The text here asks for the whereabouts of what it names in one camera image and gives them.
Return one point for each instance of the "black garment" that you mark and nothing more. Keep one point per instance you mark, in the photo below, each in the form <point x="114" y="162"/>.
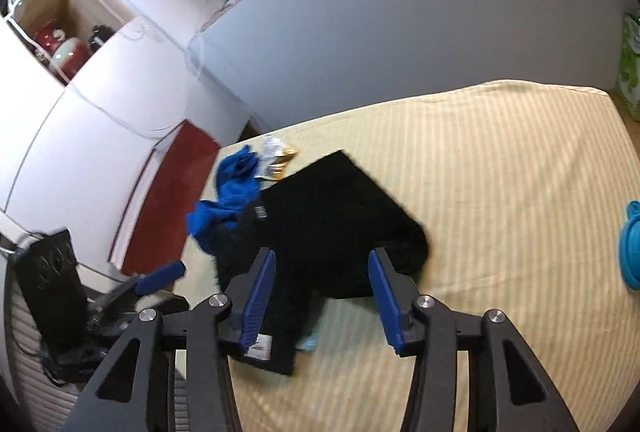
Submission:
<point x="340" y="222"/>

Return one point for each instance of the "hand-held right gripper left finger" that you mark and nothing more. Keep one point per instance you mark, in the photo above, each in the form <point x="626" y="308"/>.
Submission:
<point x="257" y="302"/>

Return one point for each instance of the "striped beige bed sheet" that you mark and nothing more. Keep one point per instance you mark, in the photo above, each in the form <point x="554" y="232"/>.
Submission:
<point x="500" y="192"/>

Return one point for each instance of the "silver and gold snack packet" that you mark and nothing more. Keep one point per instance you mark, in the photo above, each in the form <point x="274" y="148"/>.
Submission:
<point x="277" y="159"/>

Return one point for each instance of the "wooden shelf niche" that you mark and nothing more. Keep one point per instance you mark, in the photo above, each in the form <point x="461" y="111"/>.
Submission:
<point x="65" y="7"/>

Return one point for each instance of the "black bottle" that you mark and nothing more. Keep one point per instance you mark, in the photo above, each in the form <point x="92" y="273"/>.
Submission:
<point x="101" y="36"/>

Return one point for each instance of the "blue plastic container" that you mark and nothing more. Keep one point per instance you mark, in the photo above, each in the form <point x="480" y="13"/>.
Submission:
<point x="632" y="247"/>

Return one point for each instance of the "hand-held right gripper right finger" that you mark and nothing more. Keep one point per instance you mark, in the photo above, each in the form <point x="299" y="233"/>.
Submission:
<point x="385" y="302"/>

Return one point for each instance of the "dark red storage box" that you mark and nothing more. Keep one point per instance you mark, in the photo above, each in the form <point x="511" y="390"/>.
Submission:
<point x="170" y="197"/>

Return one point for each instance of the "red and pale vase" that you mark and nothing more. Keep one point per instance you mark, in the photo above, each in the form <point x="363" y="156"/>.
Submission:
<point x="70" y="57"/>

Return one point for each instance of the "black power strip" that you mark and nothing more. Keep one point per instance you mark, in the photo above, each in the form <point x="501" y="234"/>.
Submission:
<point x="50" y="287"/>

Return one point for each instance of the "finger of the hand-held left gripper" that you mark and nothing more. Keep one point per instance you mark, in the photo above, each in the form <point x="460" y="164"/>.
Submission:
<point x="160" y="277"/>

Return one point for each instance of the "light blue packet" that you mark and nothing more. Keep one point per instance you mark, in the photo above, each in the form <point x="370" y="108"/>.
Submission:
<point x="309" y="342"/>

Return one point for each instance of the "green and white box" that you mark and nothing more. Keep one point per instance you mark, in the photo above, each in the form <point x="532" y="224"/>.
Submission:
<point x="631" y="67"/>

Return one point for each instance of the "red patterned jar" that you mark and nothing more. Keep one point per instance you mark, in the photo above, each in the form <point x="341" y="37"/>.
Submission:
<point x="46" y="39"/>

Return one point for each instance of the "blue cloth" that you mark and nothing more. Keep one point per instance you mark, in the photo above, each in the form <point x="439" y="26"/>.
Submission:
<point x="235" y="192"/>

